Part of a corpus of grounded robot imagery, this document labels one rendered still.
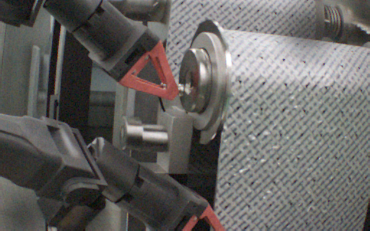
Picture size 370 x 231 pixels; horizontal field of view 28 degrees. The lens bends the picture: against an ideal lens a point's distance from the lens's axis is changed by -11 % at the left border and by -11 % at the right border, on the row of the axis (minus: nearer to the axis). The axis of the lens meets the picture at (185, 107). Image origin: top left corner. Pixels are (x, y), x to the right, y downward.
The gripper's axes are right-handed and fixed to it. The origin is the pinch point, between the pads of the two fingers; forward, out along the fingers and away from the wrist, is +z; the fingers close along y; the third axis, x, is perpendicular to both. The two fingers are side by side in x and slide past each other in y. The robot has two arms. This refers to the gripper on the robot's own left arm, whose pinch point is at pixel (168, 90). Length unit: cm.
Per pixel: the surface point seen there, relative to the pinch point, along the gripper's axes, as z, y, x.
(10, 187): 17, -71, -36
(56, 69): -1.6, -36.4, -7.6
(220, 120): 3.5, 8.2, 0.9
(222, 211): 11.3, 9.1, -6.7
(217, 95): 1.6, 7.3, 2.8
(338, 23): 23.4, -19.1, 29.0
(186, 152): 6.6, 1.2, -4.0
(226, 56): -0.9, 7.6, 6.6
